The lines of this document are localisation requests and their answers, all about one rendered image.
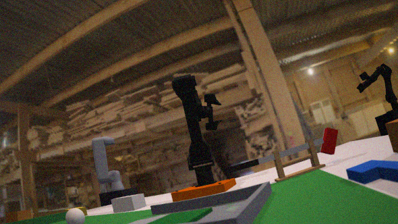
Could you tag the yellow cube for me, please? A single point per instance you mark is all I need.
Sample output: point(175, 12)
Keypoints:
point(83, 209)

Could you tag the white ball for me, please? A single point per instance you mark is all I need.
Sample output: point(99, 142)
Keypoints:
point(75, 216)

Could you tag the pale pink cube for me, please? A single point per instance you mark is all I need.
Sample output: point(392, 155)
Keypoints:
point(128, 203)

